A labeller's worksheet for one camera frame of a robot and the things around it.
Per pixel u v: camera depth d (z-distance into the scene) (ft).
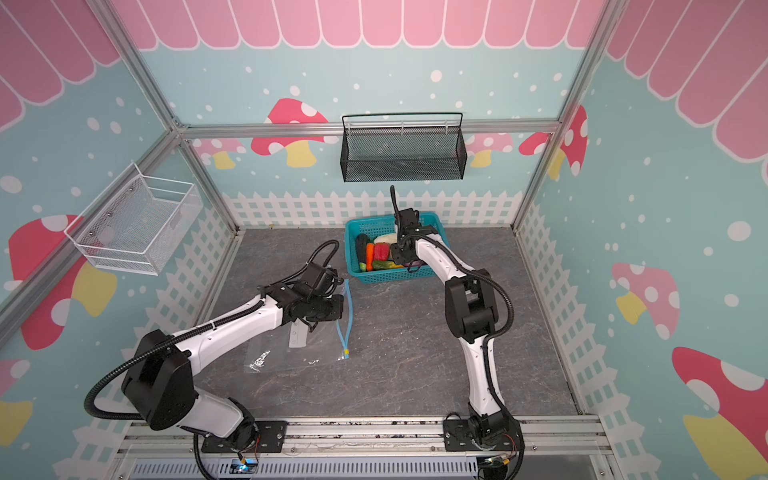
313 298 2.17
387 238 3.69
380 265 3.39
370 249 3.59
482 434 2.14
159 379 1.40
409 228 2.58
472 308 1.88
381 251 3.47
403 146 3.09
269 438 2.44
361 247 3.58
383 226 3.69
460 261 2.02
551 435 2.51
